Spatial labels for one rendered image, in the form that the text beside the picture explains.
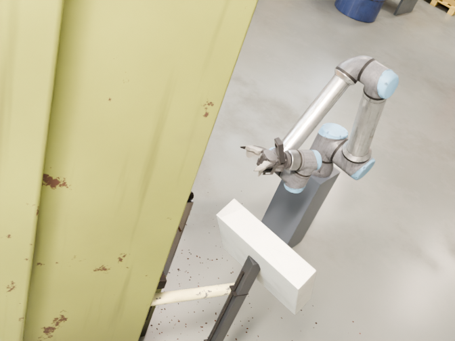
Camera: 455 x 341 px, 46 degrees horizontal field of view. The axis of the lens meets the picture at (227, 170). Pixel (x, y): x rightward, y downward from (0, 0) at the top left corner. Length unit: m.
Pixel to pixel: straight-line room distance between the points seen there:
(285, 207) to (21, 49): 2.33
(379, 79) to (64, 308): 1.55
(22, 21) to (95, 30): 0.19
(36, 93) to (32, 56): 0.08
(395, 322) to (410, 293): 0.30
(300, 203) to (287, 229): 0.21
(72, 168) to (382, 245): 2.78
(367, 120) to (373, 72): 0.27
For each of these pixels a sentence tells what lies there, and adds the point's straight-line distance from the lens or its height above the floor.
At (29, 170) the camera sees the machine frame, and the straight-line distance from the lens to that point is 1.26.
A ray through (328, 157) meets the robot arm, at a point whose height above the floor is 0.74.
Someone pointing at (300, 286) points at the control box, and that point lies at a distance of 1.59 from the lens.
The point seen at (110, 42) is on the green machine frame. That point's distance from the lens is 1.21.
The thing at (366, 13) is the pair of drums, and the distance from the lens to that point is 7.45.
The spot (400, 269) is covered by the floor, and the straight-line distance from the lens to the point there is 3.77.
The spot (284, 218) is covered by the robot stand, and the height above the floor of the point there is 0.24.
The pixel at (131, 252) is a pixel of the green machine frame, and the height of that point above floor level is 1.01.
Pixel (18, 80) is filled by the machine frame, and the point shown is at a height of 1.67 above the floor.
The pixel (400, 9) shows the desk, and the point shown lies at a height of 0.09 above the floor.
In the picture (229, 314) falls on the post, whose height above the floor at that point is 0.82.
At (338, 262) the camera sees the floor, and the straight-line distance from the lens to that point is 3.53.
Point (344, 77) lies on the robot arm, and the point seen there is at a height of 1.29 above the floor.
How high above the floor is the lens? 2.28
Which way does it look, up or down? 37 degrees down
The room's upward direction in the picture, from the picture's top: 22 degrees clockwise
